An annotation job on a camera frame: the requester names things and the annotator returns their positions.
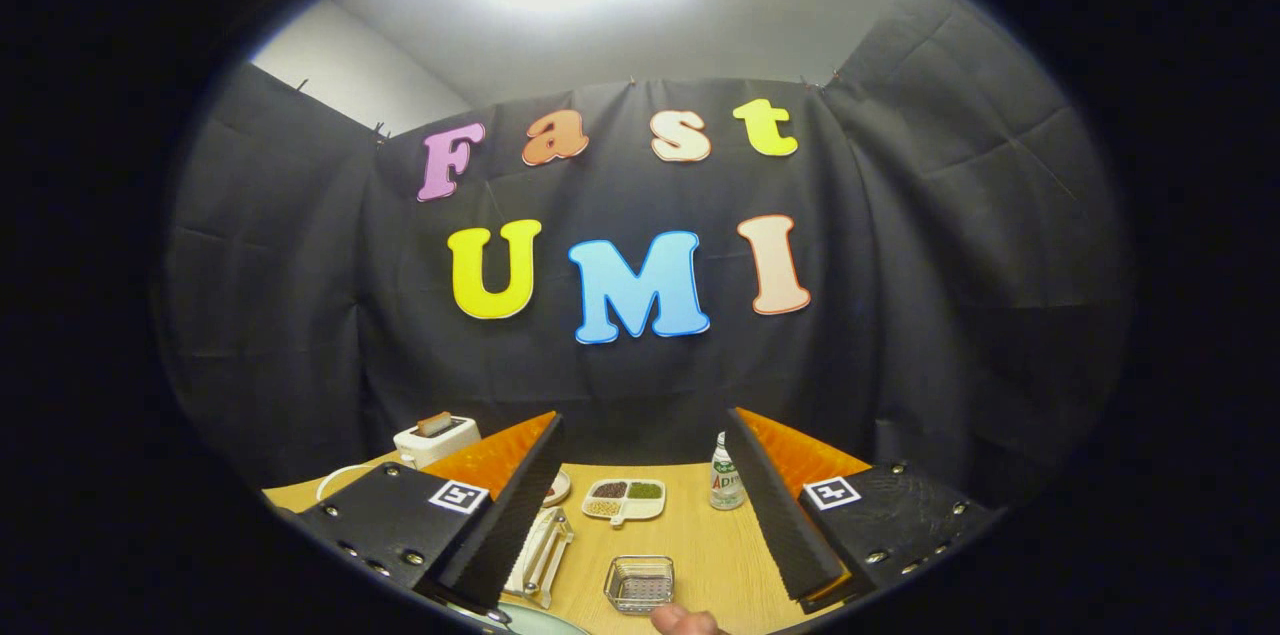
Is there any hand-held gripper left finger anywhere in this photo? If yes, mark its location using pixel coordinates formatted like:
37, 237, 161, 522
290, 412, 566, 616

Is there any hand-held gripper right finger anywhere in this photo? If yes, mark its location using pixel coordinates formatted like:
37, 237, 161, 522
722, 408, 1001, 616

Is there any white wire dish rack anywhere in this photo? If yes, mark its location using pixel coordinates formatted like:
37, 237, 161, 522
315, 460, 576, 611

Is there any pale green plate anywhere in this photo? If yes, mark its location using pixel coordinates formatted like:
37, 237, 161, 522
440, 600, 593, 635

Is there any metal wire basket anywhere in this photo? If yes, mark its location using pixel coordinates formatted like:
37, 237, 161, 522
603, 555, 677, 614

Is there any white ribbed drip tray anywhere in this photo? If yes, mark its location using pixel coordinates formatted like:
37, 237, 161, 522
505, 510, 553, 596

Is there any white drink bottle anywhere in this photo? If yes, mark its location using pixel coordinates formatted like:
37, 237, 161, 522
709, 432, 746, 512

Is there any white toaster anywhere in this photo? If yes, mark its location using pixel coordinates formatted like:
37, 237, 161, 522
393, 412, 482, 469

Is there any white divided tray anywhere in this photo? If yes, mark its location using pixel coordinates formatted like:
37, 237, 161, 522
582, 477, 668, 528

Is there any black backdrop cloth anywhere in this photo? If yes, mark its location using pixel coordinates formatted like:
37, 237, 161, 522
150, 0, 1136, 516

